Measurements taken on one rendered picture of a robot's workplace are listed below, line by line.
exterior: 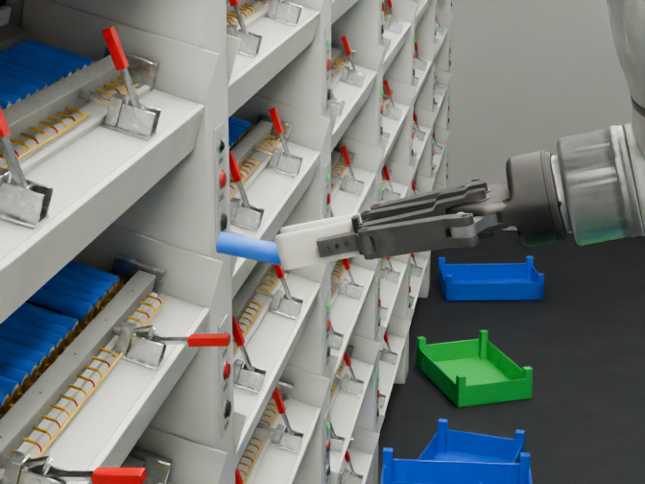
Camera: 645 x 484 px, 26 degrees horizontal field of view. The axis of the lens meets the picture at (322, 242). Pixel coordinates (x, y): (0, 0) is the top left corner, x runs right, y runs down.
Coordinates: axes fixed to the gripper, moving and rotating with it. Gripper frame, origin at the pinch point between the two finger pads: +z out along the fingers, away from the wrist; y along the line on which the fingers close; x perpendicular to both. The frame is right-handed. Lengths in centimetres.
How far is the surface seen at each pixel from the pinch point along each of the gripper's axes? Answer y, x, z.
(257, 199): 53, -6, 19
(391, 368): 203, -83, 38
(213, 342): -2.1, -6.4, 10.9
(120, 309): 1.6, -3.0, 19.7
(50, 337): -7.3, -1.8, 22.8
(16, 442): -24.6, -4.2, 19.5
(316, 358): 85, -38, 25
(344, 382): 138, -62, 35
